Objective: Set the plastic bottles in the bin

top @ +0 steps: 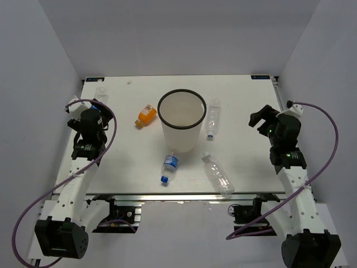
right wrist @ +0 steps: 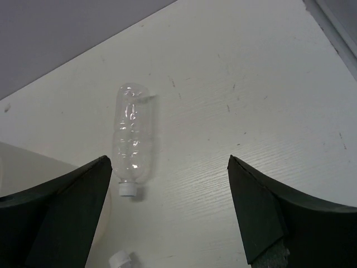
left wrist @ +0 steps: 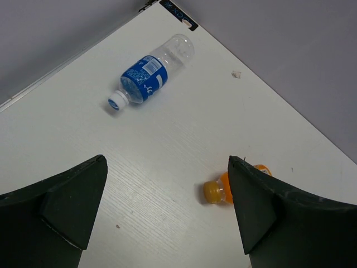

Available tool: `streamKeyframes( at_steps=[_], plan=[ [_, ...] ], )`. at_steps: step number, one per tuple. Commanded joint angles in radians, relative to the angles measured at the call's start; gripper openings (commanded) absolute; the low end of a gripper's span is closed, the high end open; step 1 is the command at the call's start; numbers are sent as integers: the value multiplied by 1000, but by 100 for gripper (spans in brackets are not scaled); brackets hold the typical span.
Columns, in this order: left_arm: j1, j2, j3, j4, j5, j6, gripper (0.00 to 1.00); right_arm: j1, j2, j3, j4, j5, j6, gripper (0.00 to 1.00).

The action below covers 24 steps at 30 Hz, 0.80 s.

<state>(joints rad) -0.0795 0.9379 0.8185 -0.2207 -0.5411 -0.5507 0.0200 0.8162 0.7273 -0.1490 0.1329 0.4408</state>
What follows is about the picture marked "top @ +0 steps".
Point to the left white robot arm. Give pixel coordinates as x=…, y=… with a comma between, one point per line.
x=65, y=232

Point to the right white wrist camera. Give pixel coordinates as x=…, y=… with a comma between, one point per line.
x=295, y=110

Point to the blue corner sticker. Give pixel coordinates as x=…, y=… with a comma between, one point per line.
x=260, y=77
x=95, y=79

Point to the left blue corner sticker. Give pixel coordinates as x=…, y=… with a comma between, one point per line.
x=95, y=79

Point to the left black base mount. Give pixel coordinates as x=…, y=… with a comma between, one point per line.
x=121, y=217

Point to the blue label bottle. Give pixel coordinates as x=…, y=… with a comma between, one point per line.
x=169, y=168
x=101, y=95

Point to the aluminium table front rail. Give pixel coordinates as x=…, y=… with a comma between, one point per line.
x=180, y=197

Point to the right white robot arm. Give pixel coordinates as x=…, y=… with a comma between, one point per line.
x=306, y=242

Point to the orange plastic bottle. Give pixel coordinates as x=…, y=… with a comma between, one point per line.
x=146, y=116

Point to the clear bottle with blue cap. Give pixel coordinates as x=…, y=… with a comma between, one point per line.
x=213, y=118

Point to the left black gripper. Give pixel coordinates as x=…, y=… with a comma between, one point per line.
x=75, y=124

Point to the white bin with black rim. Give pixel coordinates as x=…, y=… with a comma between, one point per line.
x=181, y=112

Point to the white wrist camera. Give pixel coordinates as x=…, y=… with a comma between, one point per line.
x=76, y=109
x=295, y=110

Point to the right blue corner sticker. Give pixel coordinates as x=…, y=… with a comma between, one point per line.
x=260, y=77

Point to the large clear bottle white cap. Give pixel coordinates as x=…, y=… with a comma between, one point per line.
x=217, y=176

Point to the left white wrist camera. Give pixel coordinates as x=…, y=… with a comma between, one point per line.
x=76, y=109

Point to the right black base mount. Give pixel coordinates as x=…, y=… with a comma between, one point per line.
x=243, y=214

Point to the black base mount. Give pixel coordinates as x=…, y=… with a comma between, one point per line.
x=121, y=217
x=243, y=214

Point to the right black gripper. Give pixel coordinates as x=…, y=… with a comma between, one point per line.
x=269, y=115

